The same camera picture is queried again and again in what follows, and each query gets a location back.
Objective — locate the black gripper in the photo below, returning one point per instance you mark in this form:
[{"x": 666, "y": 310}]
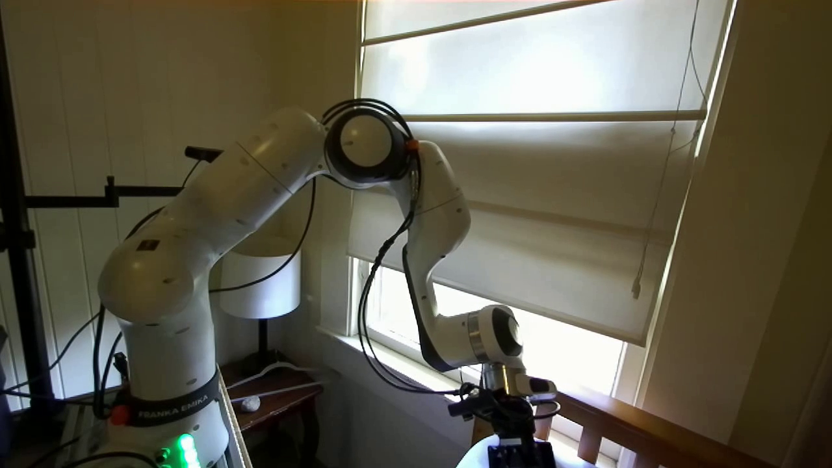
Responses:
[{"x": 507, "y": 414}]

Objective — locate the Andersen's Fairy Tales book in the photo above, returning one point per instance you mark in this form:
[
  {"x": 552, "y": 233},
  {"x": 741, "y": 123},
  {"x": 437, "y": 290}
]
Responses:
[{"x": 521, "y": 455}]

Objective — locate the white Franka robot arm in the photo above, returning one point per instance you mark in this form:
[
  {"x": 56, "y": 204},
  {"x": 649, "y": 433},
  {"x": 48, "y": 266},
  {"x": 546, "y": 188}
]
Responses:
[{"x": 217, "y": 210}]

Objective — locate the brown wooden side table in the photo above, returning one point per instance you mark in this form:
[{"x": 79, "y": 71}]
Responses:
[{"x": 277, "y": 401}]

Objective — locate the cream roman window blind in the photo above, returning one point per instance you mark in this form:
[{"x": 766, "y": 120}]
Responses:
[{"x": 555, "y": 173}]

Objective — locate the white shade table lamp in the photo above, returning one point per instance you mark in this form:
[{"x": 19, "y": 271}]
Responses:
[{"x": 261, "y": 299}]

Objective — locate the green status light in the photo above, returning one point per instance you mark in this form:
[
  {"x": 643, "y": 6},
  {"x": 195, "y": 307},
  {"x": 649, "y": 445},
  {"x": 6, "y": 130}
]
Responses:
[{"x": 178, "y": 453}]

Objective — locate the black stand pole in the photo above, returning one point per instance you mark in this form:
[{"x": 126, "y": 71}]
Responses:
[{"x": 21, "y": 302}]

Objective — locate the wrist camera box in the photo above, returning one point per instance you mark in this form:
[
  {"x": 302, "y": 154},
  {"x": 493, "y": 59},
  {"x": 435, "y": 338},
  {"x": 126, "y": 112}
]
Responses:
[{"x": 541, "y": 390}]

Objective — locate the white window frame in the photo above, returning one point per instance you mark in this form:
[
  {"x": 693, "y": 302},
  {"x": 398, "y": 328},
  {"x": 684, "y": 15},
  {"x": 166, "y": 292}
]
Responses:
[{"x": 390, "y": 328}]

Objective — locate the black camera on mount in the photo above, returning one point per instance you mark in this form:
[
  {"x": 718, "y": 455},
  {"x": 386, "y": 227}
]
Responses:
[{"x": 204, "y": 154}]

